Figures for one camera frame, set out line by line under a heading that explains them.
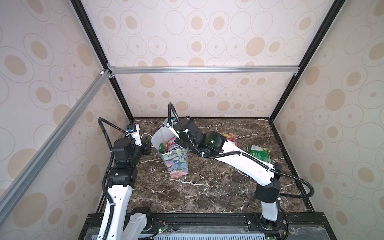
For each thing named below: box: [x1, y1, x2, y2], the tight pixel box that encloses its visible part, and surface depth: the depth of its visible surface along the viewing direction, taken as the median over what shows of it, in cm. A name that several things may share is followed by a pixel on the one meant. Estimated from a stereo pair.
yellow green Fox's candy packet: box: [158, 141, 169, 154], surface depth 89 cm
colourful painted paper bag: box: [151, 126, 189, 179], surface depth 81 cm
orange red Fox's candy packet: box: [222, 132, 238, 147], surface depth 107 cm
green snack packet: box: [248, 144, 271, 163], surface depth 97 cm
